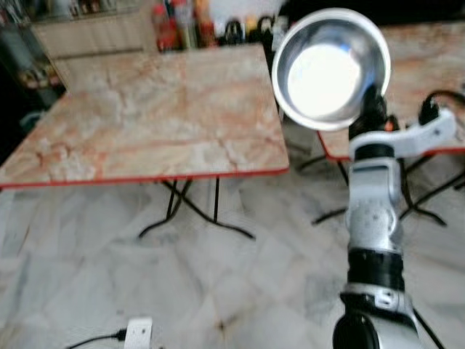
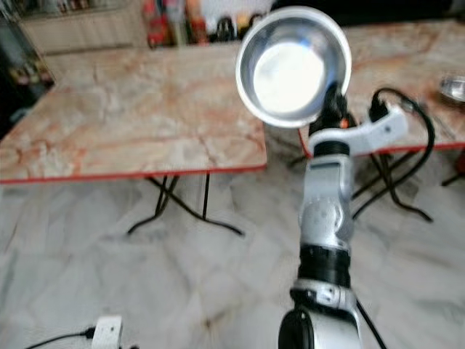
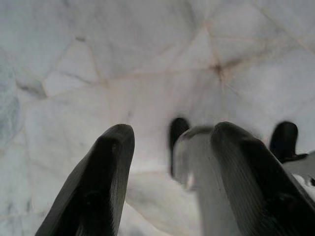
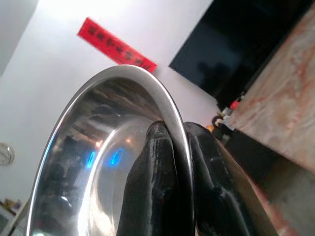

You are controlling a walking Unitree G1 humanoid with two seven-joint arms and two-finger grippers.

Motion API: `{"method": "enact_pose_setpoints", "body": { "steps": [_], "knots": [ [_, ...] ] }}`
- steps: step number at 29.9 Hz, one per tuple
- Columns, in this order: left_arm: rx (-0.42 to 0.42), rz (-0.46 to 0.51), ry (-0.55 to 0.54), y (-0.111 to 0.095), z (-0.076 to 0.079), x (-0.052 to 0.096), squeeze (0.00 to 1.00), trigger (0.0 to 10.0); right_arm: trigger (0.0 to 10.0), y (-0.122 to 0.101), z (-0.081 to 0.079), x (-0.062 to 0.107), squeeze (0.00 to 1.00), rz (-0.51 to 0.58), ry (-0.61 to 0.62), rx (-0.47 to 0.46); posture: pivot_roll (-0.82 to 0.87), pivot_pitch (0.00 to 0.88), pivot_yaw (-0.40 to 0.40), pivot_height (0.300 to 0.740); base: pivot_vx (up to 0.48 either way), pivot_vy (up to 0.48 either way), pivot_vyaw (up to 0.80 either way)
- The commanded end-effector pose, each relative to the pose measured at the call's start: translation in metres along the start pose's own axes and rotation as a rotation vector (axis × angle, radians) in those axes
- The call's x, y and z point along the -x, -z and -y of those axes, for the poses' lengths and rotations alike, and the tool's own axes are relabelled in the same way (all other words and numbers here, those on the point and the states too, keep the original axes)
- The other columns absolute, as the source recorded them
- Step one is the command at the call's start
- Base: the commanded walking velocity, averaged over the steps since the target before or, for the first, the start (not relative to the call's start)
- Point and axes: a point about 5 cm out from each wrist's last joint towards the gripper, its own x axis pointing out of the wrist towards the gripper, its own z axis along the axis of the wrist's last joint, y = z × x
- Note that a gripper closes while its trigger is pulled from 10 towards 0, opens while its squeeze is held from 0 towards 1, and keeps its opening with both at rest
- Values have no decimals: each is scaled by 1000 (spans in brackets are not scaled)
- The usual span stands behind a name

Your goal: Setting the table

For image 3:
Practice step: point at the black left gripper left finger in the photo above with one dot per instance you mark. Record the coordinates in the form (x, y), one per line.
(98, 186)

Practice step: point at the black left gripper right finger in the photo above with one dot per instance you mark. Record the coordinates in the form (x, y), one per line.
(256, 186)

